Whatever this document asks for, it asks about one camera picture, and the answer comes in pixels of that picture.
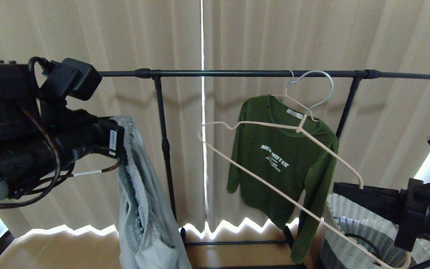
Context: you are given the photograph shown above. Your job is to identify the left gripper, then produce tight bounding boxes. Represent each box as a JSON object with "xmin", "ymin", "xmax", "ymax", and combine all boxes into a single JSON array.
[{"xmin": 56, "ymin": 117, "xmax": 127, "ymax": 165}]

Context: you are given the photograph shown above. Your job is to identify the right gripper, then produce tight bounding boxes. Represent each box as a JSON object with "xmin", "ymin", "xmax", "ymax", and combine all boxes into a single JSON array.
[{"xmin": 394, "ymin": 178, "xmax": 430, "ymax": 251}]

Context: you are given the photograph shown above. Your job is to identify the pale grey shorts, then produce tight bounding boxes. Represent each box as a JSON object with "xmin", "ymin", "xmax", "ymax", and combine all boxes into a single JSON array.
[{"xmin": 110, "ymin": 115, "xmax": 192, "ymax": 269}]

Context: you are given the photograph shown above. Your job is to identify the green printed shirt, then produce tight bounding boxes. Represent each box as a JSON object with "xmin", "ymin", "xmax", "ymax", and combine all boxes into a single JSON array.
[{"xmin": 226, "ymin": 95, "xmax": 339, "ymax": 265}]

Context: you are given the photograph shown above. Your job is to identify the pink clothes hanger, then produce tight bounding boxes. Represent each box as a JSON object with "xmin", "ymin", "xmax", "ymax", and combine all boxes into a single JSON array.
[
  {"xmin": 274, "ymin": 70, "xmax": 319, "ymax": 122},
  {"xmin": 198, "ymin": 70, "xmax": 412, "ymax": 269}
]

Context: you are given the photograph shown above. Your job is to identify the white laundry basket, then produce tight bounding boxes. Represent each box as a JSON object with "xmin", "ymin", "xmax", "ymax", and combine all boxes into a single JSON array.
[{"xmin": 320, "ymin": 194, "xmax": 430, "ymax": 269}]

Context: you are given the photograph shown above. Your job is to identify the black clothes rack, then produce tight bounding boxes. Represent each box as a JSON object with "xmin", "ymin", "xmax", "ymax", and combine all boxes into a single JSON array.
[{"xmin": 97, "ymin": 68, "xmax": 430, "ymax": 269}]

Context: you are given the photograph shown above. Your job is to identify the beige curtain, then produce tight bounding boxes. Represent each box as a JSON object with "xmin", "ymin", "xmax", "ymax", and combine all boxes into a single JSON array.
[{"xmin": 0, "ymin": 0, "xmax": 430, "ymax": 239}]

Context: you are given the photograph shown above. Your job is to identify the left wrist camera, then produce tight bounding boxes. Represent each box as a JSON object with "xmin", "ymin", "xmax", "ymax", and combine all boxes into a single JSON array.
[{"xmin": 38, "ymin": 58, "xmax": 103, "ymax": 109}]

